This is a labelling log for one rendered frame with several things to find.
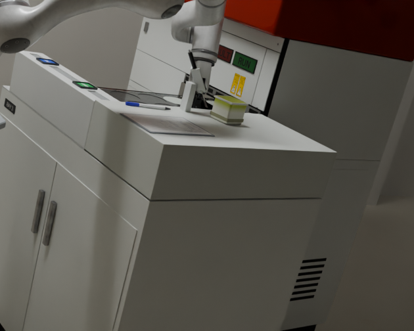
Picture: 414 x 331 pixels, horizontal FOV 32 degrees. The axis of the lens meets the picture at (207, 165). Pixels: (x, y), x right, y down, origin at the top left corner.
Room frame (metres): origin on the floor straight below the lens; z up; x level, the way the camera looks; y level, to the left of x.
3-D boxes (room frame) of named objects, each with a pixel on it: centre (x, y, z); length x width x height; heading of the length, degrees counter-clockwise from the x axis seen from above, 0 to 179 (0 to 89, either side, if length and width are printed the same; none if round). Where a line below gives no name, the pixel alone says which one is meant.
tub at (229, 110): (2.05, -0.02, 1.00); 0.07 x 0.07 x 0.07; 50
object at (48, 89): (2.13, 0.49, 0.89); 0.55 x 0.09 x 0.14; 41
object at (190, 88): (2.06, 0.09, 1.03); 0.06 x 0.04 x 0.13; 131
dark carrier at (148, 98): (2.32, 0.17, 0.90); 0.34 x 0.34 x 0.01; 41
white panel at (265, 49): (2.61, 0.13, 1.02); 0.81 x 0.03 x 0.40; 41
